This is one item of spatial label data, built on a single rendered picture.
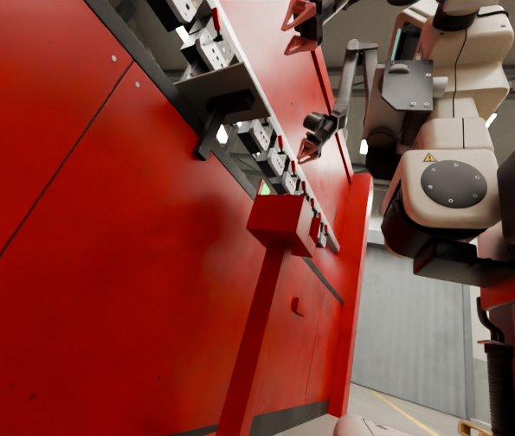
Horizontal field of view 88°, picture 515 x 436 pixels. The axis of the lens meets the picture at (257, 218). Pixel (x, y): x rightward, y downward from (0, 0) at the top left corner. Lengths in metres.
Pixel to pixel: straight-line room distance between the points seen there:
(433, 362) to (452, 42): 7.85
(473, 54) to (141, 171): 0.82
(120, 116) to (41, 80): 0.14
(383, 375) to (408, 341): 1.04
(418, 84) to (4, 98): 0.75
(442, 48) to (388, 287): 7.73
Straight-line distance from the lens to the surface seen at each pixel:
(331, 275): 2.75
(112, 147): 0.62
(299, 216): 0.75
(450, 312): 8.66
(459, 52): 0.88
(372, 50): 1.41
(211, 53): 1.10
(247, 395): 0.78
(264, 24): 1.53
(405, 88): 0.73
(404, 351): 8.19
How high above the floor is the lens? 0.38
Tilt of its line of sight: 23 degrees up
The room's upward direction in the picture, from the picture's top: 17 degrees clockwise
